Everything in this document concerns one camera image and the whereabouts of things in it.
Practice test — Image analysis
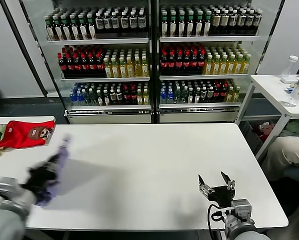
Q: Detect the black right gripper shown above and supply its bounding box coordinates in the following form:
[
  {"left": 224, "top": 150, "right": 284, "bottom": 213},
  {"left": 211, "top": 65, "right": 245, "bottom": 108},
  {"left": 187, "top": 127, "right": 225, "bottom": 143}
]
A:
[{"left": 197, "top": 170, "right": 237, "bottom": 207}]

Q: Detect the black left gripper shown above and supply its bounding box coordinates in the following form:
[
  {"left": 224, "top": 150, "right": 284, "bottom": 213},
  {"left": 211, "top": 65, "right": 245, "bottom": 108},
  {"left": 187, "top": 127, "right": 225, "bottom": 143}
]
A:
[{"left": 20, "top": 152, "right": 62, "bottom": 198}]

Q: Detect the purple T-shirt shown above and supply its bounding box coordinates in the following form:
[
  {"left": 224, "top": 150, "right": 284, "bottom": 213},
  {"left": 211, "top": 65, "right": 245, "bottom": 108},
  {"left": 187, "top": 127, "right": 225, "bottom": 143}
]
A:
[{"left": 34, "top": 133, "right": 73, "bottom": 209}]

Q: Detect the red clothes pile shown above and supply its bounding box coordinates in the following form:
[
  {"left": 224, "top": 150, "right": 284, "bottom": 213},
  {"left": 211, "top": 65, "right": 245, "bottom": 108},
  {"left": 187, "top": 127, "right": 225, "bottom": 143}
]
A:
[{"left": 254, "top": 121, "right": 276, "bottom": 141}]

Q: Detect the red T-shirt bear print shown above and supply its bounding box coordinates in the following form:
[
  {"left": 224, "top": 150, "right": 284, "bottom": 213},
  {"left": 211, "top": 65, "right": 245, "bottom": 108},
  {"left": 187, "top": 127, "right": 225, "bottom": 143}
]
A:
[{"left": 0, "top": 119, "right": 56, "bottom": 149}]

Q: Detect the dark plastic crate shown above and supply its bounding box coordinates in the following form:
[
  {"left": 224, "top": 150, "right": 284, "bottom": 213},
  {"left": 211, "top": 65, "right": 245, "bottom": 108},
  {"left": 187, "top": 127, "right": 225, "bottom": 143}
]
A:
[{"left": 239, "top": 119, "right": 264, "bottom": 156}]

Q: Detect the small white table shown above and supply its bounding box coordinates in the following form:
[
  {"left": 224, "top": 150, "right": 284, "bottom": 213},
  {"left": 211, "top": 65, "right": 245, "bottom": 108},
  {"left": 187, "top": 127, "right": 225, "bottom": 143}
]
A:
[{"left": 0, "top": 115, "right": 57, "bottom": 127}]

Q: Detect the glass beverage cooler cabinet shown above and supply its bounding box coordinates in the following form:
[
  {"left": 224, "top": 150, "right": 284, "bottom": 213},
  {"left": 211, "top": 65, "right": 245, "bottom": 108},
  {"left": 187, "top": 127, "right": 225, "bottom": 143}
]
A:
[
  {"left": 19, "top": 0, "right": 156, "bottom": 125},
  {"left": 151, "top": 0, "right": 287, "bottom": 124}
]

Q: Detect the dark blue seat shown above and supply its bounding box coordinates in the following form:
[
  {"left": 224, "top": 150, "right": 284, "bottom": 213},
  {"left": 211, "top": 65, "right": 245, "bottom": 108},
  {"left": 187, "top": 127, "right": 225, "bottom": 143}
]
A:
[{"left": 279, "top": 164, "right": 299, "bottom": 187}]

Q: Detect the white cooler shelf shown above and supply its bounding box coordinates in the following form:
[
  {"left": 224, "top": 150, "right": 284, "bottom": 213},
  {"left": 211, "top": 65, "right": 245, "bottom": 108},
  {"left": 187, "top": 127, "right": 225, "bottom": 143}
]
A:
[
  {"left": 60, "top": 76, "right": 151, "bottom": 83},
  {"left": 158, "top": 101, "right": 241, "bottom": 110},
  {"left": 159, "top": 73, "right": 250, "bottom": 81},
  {"left": 68, "top": 104, "right": 152, "bottom": 111},
  {"left": 46, "top": 37, "right": 150, "bottom": 46},
  {"left": 159, "top": 35, "right": 261, "bottom": 43}
]

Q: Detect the blue water bottle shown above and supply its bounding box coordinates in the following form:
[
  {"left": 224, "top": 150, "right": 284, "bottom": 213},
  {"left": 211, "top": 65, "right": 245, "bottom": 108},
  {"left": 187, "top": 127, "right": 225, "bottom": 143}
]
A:
[
  {"left": 166, "top": 87, "right": 175, "bottom": 104},
  {"left": 159, "top": 87, "right": 168, "bottom": 104},
  {"left": 76, "top": 89, "right": 85, "bottom": 106},
  {"left": 69, "top": 90, "right": 78, "bottom": 106}
]

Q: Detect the small red-label cola bottle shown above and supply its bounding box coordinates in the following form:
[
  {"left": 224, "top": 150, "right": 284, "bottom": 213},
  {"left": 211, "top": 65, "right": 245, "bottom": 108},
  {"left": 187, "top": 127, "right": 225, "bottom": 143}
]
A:
[
  {"left": 129, "top": 85, "right": 138, "bottom": 105},
  {"left": 213, "top": 83, "right": 221, "bottom": 103},
  {"left": 122, "top": 84, "right": 131, "bottom": 105},
  {"left": 220, "top": 83, "right": 229, "bottom": 103}
]

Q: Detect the green cloth pile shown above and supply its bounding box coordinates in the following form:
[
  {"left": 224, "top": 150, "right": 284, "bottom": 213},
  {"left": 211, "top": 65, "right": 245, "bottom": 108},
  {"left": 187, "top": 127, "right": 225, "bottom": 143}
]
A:
[{"left": 280, "top": 119, "right": 299, "bottom": 138}]

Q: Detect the white side table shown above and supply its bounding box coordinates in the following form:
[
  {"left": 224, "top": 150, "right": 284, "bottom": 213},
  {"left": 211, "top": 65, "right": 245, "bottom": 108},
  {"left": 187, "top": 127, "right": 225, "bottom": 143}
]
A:
[{"left": 235, "top": 74, "right": 299, "bottom": 161}]

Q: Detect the red-cap cola bottle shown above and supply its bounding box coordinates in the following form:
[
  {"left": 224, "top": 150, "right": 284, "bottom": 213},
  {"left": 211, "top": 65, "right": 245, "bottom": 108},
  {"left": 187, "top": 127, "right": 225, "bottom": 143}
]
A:
[
  {"left": 80, "top": 52, "right": 89, "bottom": 77},
  {"left": 198, "top": 50, "right": 206, "bottom": 75},
  {"left": 190, "top": 50, "right": 199, "bottom": 75},
  {"left": 73, "top": 52, "right": 82, "bottom": 77},
  {"left": 183, "top": 51, "right": 192, "bottom": 75},
  {"left": 65, "top": 52, "right": 74, "bottom": 77},
  {"left": 168, "top": 51, "right": 177, "bottom": 75},
  {"left": 175, "top": 51, "right": 184, "bottom": 75},
  {"left": 58, "top": 52, "right": 67, "bottom": 77},
  {"left": 95, "top": 52, "right": 105, "bottom": 77},
  {"left": 160, "top": 51, "right": 169, "bottom": 75},
  {"left": 87, "top": 52, "right": 96, "bottom": 77}
]

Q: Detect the clear plastic water bottle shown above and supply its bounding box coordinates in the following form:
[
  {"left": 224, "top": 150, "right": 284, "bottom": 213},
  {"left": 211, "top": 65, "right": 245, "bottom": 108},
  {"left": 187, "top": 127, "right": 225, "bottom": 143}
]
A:
[{"left": 285, "top": 78, "right": 299, "bottom": 108}]

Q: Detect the white flat box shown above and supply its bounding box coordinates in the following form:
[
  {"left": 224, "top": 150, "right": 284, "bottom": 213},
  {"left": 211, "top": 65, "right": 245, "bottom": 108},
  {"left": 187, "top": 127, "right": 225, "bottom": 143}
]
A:
[{"left": 280, "top": 74, "right": 299, "bottom": 84}]

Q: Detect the tall clear bottle white cap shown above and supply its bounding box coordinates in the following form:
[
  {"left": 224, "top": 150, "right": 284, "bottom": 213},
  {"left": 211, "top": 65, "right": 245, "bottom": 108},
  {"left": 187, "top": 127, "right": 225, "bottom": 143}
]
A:
[{"left": 281, "top": 54, "right": 299, "bottom": 79}]

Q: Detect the green-cap bottle white label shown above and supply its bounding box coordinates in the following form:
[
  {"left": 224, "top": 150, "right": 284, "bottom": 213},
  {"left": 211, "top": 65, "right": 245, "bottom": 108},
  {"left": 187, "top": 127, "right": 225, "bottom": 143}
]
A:
[
  {"left": 194, "top": 10, "right": 204, "bottom": 37},
  {"left": 203, "top": 10, "right": 212, "bottom": 37},
  {"left": 186, "top": 10, "right": 196, "bottom": 37},
  {"left": 177, "top": 10, "right": 187, "bottom": 37},
  {"left": 77, "top": 13, "right": 87, "bottom": 40},
  {"left": 68, "top": 13, "right": 79, "bottom": 40},
  {"left": 60, "top": 14, "right": 70, "bottom": 41},
  {"left": 161, "top": 10, "right": 170, "bottom": 37},
  {"left": 44, "top": 15, "right": 54, "bottom": 41},
  {"left": 52, "top": 14, "right": 62, "bottom": 41},
  {"left": 169, "top": 10, "right": 178, "bottom": 37},
  {"left": 86, "top": 12, "right": 96, "bottom": 40}
]

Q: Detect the beige-label dark bottle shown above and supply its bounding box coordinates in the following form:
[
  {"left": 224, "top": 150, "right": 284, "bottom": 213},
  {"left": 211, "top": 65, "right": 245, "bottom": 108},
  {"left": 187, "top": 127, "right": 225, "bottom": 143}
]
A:
[
  {"left": 220, "top": 9, "right": 230, "bottom": 35},
  {"left": 211, "top": 9, "right": 222, "bottom": 35}
]

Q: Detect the white-cap dark tea bottle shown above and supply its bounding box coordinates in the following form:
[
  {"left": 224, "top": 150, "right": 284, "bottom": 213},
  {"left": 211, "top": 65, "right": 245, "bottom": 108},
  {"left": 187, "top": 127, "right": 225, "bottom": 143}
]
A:
[
  {"left": 129, "top": 10, "right": 139, "bottom": 33},
  {"left": 103, "top": 11, "right": 113, "bottom": 34},
  {"left": 120, "top": 11, "right": 130, "bottom": 34},
  {"left": 245, "top": 8, "right": 255, "bottom": 35},
  {"left": 111, "top": 11, "right": 121, "bottom": 34},
  {"left": 137, "top": 10, "right": 147, "bottom": 33},
  {"left": 253, "top": 8, "right": 263, "bottom": 35},
  {"left": 95, "top": 11, "right": 105, "bottom": 35},
  {"left": 237, "top": 9, "right": 247, "bottom": 35},
  {"left": 228, "top": 9, "right": 238, "bottom": 35}
]

